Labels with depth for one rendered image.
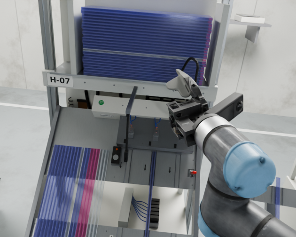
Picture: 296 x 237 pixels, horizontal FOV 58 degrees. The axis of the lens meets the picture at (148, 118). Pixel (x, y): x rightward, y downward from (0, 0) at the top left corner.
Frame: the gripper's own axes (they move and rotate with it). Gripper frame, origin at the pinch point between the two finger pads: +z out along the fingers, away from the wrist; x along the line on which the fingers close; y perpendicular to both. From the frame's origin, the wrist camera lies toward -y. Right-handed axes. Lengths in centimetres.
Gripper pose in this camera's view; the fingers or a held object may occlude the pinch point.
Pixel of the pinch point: (183, 95)
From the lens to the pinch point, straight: 71.1
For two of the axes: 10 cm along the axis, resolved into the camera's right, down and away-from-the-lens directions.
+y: -9.4, 3.1, -1.2
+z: -2.4, -4.1, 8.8
